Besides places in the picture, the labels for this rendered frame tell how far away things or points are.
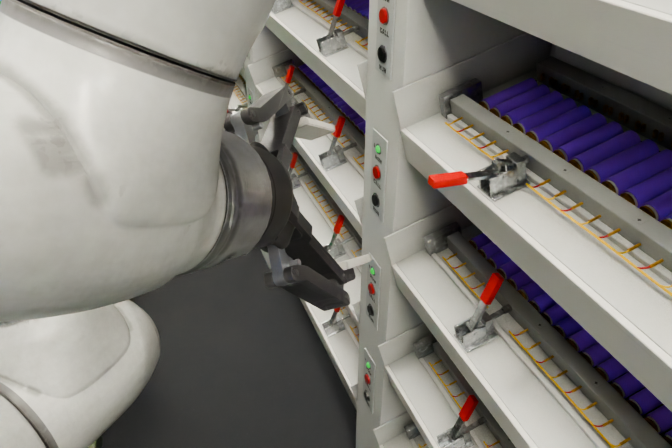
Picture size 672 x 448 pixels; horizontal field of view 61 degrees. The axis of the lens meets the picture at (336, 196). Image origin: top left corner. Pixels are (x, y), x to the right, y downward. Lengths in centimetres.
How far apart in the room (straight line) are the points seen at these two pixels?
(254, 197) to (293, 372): 105
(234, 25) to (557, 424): 50
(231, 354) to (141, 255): 117
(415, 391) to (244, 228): 59
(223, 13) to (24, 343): 62
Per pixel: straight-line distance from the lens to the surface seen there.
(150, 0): 23
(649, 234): 48
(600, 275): 48
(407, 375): 90
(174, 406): 135
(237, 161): 33
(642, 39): 40
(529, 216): 53
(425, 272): 75
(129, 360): 86
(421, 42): 64
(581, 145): 57
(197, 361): 142
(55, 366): 81
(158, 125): 24
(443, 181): 51
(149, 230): 26
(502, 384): 65
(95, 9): 23
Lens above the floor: 104
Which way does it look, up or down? 33 degrees down
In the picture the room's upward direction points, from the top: straight up
